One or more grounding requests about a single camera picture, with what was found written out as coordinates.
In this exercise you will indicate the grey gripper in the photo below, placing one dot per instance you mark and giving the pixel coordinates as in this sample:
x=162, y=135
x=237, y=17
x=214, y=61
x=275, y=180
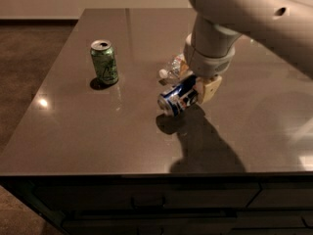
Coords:
x=208, y=64

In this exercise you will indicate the blue pepsi can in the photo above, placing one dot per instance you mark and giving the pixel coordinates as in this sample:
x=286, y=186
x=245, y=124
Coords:
x=179, y=97

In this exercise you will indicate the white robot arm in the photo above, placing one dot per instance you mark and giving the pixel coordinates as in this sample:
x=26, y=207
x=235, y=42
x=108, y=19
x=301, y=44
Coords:
x=285, y=27

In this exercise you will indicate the green soda can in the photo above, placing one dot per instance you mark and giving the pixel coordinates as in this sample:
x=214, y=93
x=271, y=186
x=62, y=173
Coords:
x=103, y=59

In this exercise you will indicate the clear plastic water bottle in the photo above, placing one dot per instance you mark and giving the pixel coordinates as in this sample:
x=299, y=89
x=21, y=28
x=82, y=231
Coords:
x=171, y=70

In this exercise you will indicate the dark cabinet drawers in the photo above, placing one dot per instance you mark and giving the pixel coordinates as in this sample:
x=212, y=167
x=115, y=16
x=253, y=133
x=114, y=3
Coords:
x=237, y=205

